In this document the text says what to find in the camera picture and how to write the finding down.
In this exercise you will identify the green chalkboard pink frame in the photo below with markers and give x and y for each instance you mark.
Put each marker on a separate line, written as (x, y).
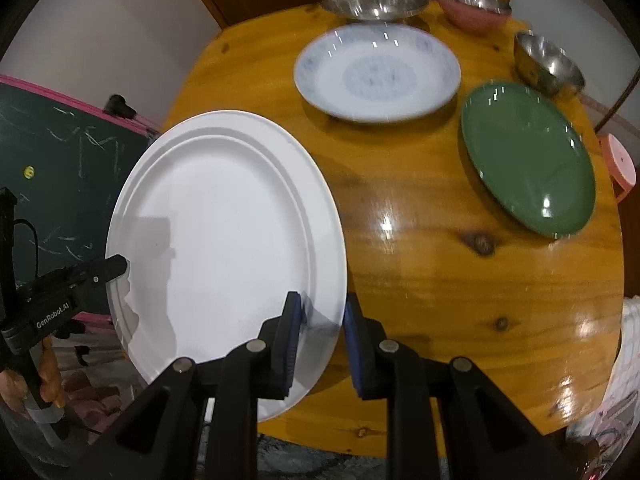
(65, 162)

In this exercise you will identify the blue floral porcelain plate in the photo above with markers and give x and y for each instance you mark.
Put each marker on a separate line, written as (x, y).
(377, 73)

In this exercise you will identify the pink plastic stool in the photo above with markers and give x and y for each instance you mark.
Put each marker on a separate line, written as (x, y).
(620, 166)

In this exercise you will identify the white patterned cloth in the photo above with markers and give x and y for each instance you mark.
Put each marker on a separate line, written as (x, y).
(615, 420)

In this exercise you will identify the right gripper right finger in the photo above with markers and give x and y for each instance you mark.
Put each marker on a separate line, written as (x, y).
(363, 337)

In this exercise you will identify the wide stainless steel bowl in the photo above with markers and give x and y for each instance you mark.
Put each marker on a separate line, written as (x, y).
(374, 10)

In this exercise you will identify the visible finger of the left gripper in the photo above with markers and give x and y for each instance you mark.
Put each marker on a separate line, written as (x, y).
(99, 272)

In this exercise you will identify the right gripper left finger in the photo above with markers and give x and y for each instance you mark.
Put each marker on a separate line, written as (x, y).
(281, 334)

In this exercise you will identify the pink steel-lined bowl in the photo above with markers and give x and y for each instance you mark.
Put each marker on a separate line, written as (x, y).
(477, 17)

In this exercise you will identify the small stainless steel bowl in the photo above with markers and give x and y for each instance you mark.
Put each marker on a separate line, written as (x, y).
(546, 67)

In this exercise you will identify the large white oval plate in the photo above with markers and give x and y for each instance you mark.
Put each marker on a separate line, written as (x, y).
(222, 217)

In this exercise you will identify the green round plate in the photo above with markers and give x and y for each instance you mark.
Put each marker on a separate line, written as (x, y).
(530, 157)

